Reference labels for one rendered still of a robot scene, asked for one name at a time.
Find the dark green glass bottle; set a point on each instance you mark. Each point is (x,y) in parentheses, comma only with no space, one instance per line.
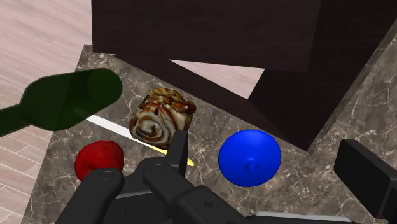
(68,99)

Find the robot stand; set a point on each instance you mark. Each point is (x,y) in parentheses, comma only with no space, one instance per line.
(204,31)

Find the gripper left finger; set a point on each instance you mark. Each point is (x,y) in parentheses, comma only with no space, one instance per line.
(102,192)

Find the blue round knobbed lid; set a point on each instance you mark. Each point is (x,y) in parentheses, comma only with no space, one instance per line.
(248,155)

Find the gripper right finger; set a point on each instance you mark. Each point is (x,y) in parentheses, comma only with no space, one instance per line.
(369,176)

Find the red apple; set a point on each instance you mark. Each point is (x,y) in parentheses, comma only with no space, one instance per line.
(96,156)

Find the cinnamon roll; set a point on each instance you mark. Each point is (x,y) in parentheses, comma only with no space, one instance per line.
(158,121)

